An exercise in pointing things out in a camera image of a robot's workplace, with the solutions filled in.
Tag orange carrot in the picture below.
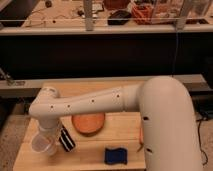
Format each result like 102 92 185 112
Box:
137 127 144 152

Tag orange crate on bench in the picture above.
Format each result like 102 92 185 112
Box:
131 5 152 25

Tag metal clamp on rail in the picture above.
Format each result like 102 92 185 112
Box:
0 67 25 86

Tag black white striped cloth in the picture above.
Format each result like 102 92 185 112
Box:
59 126 76 152

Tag black cables on floor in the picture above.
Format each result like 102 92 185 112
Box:
196 116 209 168

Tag orange ceramic bowl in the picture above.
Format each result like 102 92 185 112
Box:
71 113 105 135

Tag grey metal post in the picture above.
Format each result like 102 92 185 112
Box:
83 0 93 31

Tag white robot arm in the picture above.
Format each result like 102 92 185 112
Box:
29 76 203 171

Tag blue sponge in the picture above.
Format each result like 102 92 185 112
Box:
104 148 128 165

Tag white ceramic cup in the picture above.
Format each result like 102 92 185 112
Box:
31 133 57 156

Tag black bag on bench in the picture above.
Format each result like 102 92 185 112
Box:
107 10 131 25

